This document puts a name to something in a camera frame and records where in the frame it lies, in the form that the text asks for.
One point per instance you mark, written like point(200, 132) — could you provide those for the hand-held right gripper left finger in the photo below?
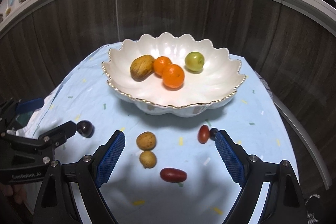
point(111, 158)

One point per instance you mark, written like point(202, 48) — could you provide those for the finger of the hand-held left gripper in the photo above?
point(30, 104)
point(60, 132)

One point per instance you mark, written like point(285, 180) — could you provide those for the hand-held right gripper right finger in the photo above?
point(231, 158)

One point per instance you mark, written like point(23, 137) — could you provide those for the dark purple plum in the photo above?
point(85, 128)

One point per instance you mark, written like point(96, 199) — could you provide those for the dark round grape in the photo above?
point(213, 132)

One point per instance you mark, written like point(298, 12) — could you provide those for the small brown potato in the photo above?
point(147, 159)
point(146, 140)

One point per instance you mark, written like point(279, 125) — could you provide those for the red jujube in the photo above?
point(173, 174)
point(203, 134)

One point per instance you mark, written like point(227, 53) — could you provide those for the white scalloped bowl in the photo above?
point(210, 82)

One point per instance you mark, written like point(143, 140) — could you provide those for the large brown potato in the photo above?
point(141, 67)

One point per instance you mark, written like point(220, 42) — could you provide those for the orange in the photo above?
point(160, 64)
point(173, 76)

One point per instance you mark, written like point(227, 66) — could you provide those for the green apple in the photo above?
point(194, 61)

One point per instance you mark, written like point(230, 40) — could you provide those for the person's left hand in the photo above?
point(13, 191)

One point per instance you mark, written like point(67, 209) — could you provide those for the light blue patterned cloth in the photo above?
point(183, 148)

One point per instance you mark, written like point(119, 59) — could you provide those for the dark wood kitchen cabinet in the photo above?
point(78, 29)

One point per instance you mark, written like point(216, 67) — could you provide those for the grey metal rail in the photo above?
point(302, 140)

